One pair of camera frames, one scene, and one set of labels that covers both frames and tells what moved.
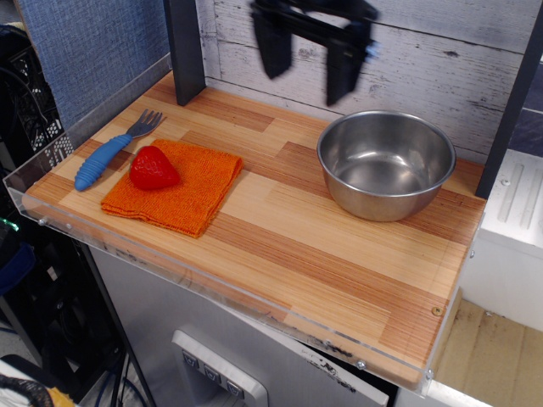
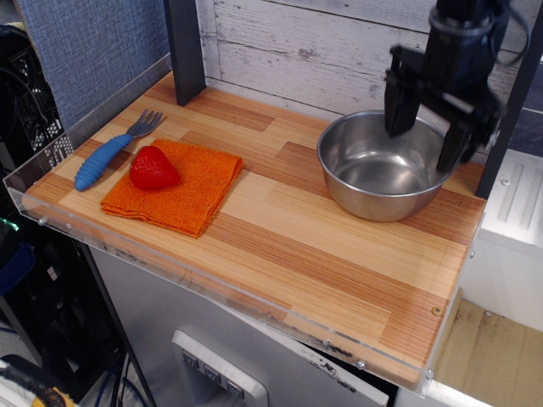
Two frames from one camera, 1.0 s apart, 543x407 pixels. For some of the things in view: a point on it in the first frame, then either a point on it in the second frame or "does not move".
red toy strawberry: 151,168 does not move
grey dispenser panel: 209,379 does not move
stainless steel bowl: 384,165 does not move
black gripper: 273,21 -> 453,75
